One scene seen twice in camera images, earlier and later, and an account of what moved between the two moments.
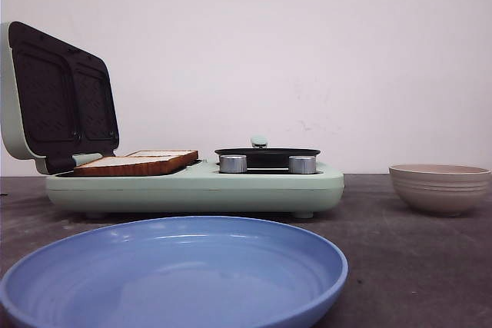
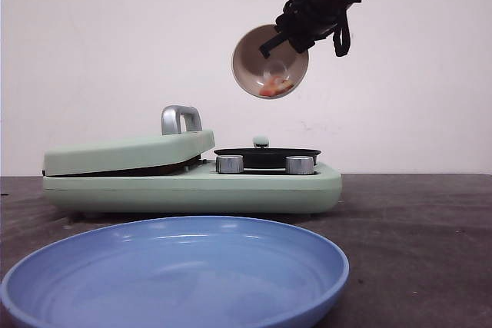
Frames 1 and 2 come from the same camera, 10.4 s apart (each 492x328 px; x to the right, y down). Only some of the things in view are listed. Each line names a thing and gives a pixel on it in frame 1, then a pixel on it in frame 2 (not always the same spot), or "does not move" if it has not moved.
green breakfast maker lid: x=58 y=99 -> x=181 y=139
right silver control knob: x=302 y=164 does not move
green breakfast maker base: x=203 y=190 does not move
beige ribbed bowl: x=441 y=190 -> x=274 y=76
